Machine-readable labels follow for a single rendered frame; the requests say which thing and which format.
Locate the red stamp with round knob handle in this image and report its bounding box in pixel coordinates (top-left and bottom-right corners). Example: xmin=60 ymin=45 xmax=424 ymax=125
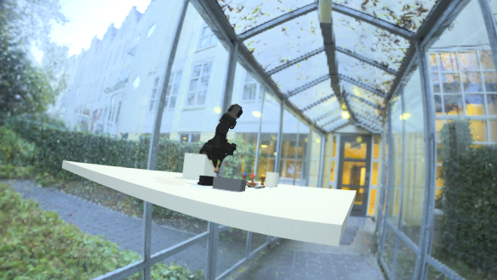
xmin=248 ymin=175 xmax=256 ymax=188

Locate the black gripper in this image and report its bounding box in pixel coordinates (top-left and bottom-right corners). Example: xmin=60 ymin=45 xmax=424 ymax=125
xmin=203 ymin=136 xmax=233 ymax=169

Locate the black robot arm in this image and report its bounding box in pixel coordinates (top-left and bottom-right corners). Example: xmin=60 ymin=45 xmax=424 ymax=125
xmin=199 ymin=104 xmax=243 ymax=160

